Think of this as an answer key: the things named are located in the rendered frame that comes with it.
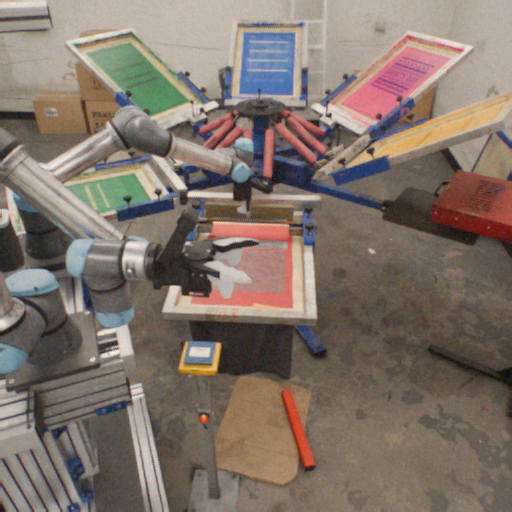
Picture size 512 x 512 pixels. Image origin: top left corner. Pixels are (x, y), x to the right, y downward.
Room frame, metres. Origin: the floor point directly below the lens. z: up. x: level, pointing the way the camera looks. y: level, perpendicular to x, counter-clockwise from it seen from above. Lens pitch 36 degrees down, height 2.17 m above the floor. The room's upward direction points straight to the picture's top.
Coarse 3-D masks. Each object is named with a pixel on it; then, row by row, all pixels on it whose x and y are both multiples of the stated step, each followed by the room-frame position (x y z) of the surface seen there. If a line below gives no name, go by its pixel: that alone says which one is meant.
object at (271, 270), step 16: (288, 240) 1.82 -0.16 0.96; (256, 256) 1.69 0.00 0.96; (272, 256) 1.69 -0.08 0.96; (288, 256) 1.69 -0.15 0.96; (256, 272) 1.57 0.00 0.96; (272, 272) 1.57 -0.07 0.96; (288, 272) 1.57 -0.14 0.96; (256, 288) 1.46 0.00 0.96; (272, 288) 1.46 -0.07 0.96; (288, 288) 1.46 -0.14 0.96; (272, 304) 1.36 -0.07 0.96; (288, 304) 1.36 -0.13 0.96
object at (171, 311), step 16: (304, 256) 1.65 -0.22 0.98; (304, 272) 1.52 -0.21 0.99; (176, 288) 1.42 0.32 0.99; (304, 288) 1.45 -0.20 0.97; (176, 304) 1.35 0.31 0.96; (192, 320) 1.27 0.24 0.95; (208, 320) 1.27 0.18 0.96; (224, 320) 1.26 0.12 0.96; (240, 320) 1.26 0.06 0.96; (256, 320) 1.26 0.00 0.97; (272, 320) 1.25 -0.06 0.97; (288, 320) 1.25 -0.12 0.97; (304, 320) 1.24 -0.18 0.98
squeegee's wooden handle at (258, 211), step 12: (216, 204) 1.84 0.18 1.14; (228, 204) 1.84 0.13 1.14; (240, 204) 1.84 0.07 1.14; (252, 204) 1.84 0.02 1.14; (264, 204) 1.84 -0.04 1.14; (276, 204) 1.84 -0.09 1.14; (228, 216) 1.83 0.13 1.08; (240, 216) 1.83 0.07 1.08; (252, 216) 1.82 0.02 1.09; (264, 216) 1.82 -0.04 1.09; (276, 216) 1.81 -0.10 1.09; (288, 216) 1.81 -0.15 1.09
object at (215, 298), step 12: (216, 228) 1.92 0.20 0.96; (228, 228) 1.92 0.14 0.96; (240, 228) 1.92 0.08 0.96; (228, 264) 1.62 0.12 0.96; (240, 264) 1.62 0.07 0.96; (216, 288) 1.46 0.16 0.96; (240, 288) 1.46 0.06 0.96; (192, 300) 1.38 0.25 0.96; (204, 300) 1.38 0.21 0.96; (216, 300) 1.38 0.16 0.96; (228, 300) 1.38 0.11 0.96; (240, 300) 1.38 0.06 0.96
